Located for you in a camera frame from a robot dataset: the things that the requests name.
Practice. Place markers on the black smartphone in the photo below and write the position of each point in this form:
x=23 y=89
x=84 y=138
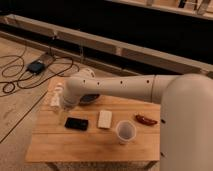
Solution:
x=76 y=123

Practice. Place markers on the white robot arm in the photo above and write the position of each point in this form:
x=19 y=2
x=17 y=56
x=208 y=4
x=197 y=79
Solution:
x=186 y=113

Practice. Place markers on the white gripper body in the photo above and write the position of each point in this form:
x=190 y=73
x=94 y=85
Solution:
x=64 y=112

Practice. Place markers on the dark ceramic bowl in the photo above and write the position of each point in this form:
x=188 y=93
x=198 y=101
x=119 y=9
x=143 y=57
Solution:
x=88 y=99

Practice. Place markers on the translucent plastic cup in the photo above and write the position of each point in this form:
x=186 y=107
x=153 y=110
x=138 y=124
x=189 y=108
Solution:
x=125 y=131

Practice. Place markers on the black power adapter box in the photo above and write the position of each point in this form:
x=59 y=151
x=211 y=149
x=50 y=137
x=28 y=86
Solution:
x=36 y=67

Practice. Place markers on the white plastic bottle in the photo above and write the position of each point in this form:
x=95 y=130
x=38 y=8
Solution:
x=55 y=100

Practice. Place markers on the white rectangular sponge block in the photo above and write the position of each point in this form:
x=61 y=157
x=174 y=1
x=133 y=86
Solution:
x=104 y=119

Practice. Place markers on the long wooden beam rail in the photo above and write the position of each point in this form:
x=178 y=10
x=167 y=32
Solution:
x=133 y=52

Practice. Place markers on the wooden table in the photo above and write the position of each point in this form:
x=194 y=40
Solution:
x=53 y=143

